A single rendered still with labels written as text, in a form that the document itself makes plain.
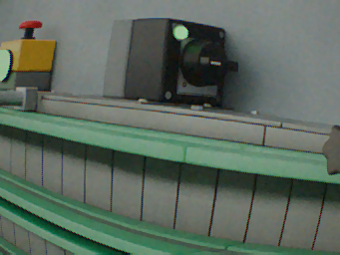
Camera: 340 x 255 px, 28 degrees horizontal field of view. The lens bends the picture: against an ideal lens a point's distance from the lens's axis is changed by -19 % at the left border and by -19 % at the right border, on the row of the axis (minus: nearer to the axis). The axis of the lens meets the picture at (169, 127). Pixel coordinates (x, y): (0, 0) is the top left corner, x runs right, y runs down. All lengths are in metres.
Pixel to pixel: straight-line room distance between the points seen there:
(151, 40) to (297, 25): 0.15
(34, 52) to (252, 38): 0.32
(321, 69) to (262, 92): 0.09
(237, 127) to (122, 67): 0.19
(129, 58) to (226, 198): 0.20
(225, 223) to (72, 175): 0.19
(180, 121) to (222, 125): 0.04
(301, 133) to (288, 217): 0.06
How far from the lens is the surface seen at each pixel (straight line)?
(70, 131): 0.58
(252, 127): 0.57
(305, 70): 0.70
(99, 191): 0.69
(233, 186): 0.58
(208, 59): 0.69
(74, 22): 0.95
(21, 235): 0.83
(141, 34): 0.72
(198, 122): 0.60
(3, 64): 0.93
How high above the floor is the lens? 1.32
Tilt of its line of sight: 45 degrees down
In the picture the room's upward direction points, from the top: 88 degrees counter-clockwise
